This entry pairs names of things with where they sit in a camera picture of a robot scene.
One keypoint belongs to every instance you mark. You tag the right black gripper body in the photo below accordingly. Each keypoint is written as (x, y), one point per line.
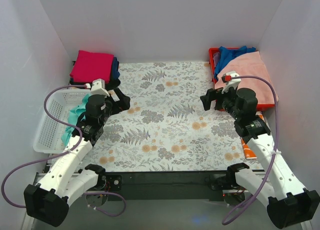
(217, 100)

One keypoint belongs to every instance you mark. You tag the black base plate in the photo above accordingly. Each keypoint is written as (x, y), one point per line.
(173, 185)

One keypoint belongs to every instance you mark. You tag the black folded t shirt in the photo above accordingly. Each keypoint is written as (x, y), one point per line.
(109, 84)

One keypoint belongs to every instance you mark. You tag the blue folded t shirt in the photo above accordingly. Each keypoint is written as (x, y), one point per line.
(114, 74)

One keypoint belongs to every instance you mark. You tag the teal t shirt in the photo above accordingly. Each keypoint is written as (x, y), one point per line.
(74, 113)

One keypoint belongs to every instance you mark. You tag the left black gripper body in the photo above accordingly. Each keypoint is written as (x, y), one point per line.
(116, 100)

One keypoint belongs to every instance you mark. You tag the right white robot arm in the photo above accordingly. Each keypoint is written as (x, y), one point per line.
(287, 200)

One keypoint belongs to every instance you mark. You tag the blue crumpled t shirt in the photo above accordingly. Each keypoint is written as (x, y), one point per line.
(226, 55)

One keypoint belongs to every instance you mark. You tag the pink towel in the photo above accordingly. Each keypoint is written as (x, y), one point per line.
(251, 64)

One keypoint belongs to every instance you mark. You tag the orange floral towel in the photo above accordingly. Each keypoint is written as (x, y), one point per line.
(248, 153)

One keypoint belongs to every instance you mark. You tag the floral table mat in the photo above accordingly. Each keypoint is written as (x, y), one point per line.
(166, 127)

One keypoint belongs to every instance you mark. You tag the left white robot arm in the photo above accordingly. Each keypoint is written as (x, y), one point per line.
(89, 128)

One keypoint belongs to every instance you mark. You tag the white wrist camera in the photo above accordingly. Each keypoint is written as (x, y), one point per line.
(97, 87)
(231, 80)

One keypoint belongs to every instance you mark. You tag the magenta folded t shirt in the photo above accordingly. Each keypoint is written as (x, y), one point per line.
(90, 66)

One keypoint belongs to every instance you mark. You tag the red plastic tray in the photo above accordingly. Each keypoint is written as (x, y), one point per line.
(213, 52)

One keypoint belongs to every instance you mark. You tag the white plastic basket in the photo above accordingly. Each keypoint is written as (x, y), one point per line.
(49, 132)

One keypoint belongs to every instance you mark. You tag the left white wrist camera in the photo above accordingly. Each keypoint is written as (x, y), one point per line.
(97, 87)

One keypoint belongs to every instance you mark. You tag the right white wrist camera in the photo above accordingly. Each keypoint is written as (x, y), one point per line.
(231, 80)

